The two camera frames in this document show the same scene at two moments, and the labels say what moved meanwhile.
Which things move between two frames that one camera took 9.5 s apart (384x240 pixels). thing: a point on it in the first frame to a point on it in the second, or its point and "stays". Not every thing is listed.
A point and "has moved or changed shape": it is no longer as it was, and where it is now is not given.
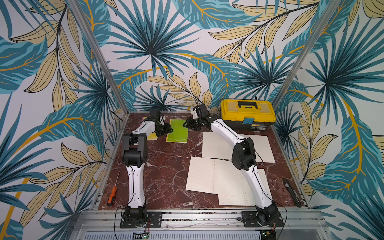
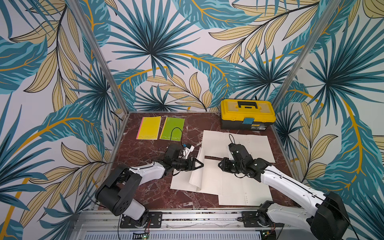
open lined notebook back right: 214,146 stays
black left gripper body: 164,129 to 184,164
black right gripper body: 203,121 to 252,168
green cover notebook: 180,133 has moved or changed shape
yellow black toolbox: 254,114 stays
